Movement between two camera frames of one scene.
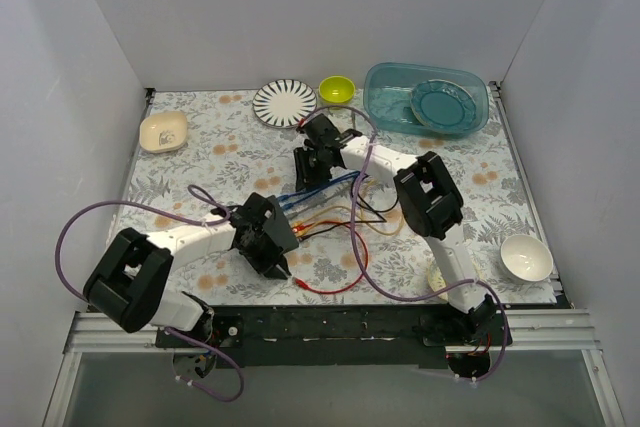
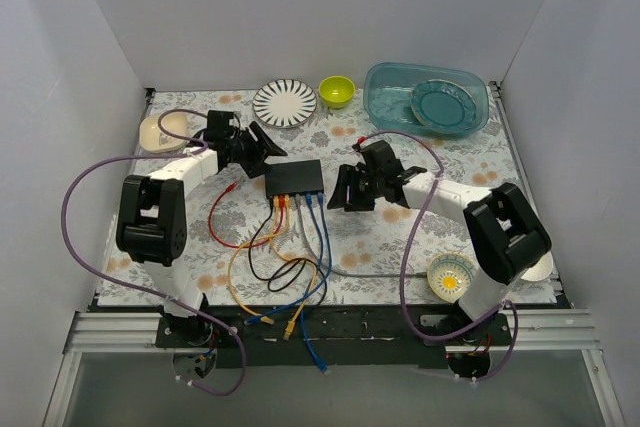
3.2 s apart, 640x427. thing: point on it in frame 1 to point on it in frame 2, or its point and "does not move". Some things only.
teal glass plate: (443, 104) does not move
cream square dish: (162, 132) does not move
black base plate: (340, 336) does not move
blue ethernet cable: (290, 199) to (248, 321)
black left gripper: (273, 245) to (254, 150)
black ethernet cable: (369, 208) to (292, 267)
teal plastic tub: (387, 88) does not move
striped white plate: (283, 103) does not move
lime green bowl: (336, 89) does not move
